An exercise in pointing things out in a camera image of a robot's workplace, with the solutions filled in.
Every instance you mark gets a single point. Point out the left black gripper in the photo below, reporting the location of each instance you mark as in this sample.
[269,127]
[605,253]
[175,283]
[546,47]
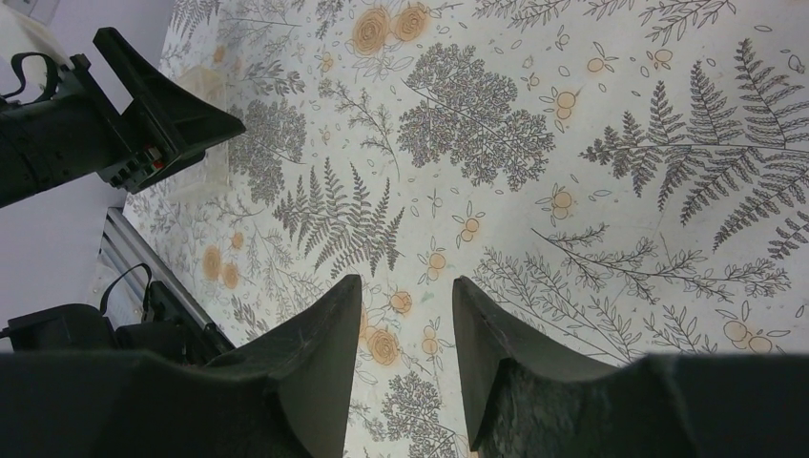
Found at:
[71,129]

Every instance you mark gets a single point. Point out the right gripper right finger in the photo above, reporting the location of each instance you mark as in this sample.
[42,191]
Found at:
[526,395]

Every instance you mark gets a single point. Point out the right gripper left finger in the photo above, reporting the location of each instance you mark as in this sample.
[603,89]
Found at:
[285,394]

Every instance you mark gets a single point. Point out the floral table mat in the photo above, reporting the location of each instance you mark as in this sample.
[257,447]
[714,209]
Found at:
[627,176]

